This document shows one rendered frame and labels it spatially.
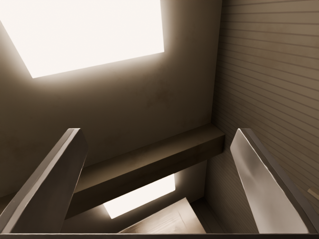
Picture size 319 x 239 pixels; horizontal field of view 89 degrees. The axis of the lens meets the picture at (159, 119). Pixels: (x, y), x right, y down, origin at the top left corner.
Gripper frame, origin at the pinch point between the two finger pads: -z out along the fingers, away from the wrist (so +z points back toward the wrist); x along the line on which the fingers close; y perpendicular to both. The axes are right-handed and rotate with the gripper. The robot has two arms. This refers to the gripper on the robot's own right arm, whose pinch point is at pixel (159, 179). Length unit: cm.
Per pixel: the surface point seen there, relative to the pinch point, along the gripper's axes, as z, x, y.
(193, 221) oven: -24, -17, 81
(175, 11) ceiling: -187, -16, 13
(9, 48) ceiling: -129, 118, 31
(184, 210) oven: -29, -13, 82
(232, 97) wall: -168, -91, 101
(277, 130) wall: -110, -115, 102
